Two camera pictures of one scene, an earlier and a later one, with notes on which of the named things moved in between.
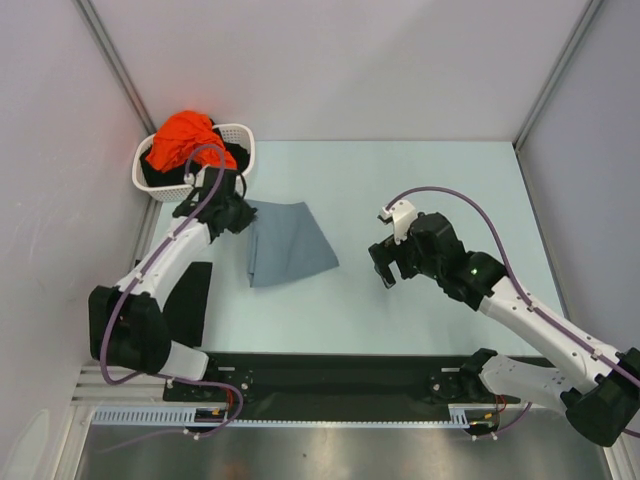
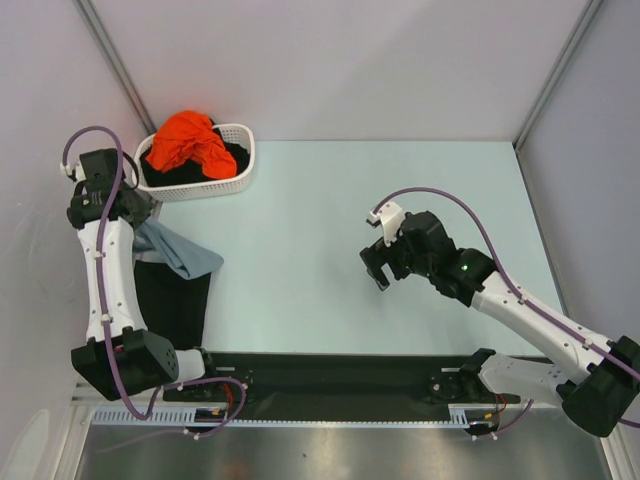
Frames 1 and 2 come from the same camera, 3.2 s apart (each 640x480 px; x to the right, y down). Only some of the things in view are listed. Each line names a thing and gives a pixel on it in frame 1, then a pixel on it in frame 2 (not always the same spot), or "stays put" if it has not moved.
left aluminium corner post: x=90 y=14 stays put
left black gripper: x=245 y=218 → x=142 y=206
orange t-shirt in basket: x=185 y=138 stays put
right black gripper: x=393 y=258 stays put
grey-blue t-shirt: x=285 y=244 → x=189 y=260
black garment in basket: x=239 y=154 stays put
